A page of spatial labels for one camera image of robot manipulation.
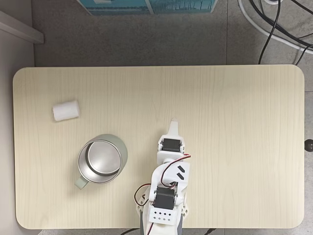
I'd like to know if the white gauze dressing roll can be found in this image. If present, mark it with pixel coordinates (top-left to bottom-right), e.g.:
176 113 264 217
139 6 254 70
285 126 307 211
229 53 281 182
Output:
52 98 81 122

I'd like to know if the green mug steel interior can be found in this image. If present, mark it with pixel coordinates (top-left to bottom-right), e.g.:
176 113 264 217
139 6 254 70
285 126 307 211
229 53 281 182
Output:
74 133 129 190

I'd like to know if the blue printed box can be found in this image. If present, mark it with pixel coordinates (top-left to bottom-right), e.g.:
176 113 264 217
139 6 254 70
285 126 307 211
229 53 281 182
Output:
77 0 218 16

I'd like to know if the white shelf ledge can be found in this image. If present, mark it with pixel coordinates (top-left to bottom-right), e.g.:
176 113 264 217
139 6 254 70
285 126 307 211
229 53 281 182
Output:
0 9 45 45

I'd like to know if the red servo cable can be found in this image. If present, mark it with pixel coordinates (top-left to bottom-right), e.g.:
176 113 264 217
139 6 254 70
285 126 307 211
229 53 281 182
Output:
160 153 193 188
134 183 152 205

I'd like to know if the thick white cable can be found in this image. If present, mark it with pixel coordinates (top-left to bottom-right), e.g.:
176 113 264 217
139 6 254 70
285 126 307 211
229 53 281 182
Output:
237 0 313 56

